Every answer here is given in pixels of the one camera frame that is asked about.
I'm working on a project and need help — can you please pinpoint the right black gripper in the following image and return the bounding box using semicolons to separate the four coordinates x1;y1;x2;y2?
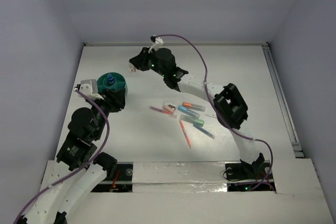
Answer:
130;46;167;77

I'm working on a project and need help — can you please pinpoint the green round pen holder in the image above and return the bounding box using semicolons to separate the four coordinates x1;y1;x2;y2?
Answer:
97;72;128;96

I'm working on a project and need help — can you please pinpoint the blue cap spray bottle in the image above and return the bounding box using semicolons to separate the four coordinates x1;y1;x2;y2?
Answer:
107;73;115;86

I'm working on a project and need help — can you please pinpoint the white beige eraser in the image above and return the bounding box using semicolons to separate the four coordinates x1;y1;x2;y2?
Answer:
129;64;137;72

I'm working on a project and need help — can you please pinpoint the pink pencil sharpener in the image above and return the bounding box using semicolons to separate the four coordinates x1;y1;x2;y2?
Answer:
163;102;176;114

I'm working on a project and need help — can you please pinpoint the pink gel pen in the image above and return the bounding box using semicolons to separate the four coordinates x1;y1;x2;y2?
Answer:
149;106;177;119

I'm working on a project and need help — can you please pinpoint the blue highlighter marker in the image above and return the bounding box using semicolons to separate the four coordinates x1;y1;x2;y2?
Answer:
177;105;200;119

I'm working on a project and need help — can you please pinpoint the orange highlighter marker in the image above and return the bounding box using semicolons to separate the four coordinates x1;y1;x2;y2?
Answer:
182;102;206;112

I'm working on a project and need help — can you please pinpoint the green highlighter marker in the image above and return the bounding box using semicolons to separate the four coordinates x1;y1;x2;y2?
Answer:
180;115;204;127

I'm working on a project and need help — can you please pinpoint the orange red pen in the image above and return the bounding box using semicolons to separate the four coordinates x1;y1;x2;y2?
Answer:
179;120;192;149

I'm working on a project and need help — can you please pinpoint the blue gel pen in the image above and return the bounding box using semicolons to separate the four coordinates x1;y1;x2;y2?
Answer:
193;124;215;139

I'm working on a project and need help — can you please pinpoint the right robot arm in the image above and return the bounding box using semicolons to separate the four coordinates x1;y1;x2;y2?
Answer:
129;47;265;179

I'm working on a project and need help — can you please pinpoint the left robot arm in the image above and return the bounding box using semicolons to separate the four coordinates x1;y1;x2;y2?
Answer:
14;84;127;223

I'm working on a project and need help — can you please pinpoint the white foil front panel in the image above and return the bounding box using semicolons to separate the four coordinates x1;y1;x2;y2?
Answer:
132;162;228;194

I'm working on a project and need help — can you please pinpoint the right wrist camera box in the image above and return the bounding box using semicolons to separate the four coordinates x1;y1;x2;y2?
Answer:
148;36;164;54

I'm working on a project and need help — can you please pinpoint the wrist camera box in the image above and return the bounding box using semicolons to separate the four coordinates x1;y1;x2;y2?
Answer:
148;36;164;54
73;79;103;100

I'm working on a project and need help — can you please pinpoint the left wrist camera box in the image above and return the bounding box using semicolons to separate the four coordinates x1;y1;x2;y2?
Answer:
73;79;103;100

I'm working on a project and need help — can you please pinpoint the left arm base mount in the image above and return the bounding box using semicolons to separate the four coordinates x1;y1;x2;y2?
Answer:
91;163;133;193

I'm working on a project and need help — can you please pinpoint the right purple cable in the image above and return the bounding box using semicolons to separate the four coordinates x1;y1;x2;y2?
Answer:
156;34;276;192

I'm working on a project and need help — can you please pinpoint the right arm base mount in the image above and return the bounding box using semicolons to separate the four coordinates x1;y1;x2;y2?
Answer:
223;162;276;192

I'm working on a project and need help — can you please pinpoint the metal side rail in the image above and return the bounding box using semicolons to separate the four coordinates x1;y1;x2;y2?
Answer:
261;43;305;158

